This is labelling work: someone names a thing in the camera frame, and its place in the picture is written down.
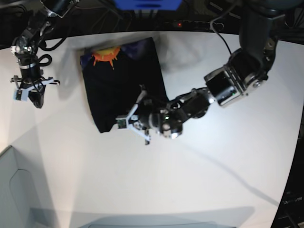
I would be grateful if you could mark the black power strip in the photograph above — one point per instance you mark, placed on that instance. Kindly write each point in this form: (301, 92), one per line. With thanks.
(185, 25)

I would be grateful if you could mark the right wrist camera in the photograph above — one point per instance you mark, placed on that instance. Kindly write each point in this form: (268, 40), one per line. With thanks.
(20, 95)

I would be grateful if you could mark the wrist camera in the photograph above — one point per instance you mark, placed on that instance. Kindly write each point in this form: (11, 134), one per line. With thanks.
(20, 95)
(121, 122)

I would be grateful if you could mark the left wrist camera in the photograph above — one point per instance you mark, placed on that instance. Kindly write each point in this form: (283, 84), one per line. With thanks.
(121, 122)

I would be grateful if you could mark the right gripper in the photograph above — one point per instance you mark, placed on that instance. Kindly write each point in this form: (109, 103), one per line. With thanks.
(32, 79)

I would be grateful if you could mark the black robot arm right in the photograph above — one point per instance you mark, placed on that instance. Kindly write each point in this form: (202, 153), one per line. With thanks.
(43, 22)

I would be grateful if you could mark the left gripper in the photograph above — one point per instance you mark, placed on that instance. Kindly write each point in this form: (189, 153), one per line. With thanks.
(138, 116)

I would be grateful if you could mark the black T-shirt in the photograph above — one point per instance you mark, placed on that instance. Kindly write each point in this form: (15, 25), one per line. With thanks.
(113, 78)

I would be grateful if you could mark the blue box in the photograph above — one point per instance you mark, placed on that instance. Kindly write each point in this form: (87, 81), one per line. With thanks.
(147, 4)

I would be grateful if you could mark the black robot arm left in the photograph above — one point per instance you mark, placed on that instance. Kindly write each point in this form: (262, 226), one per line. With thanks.
(246, 69)

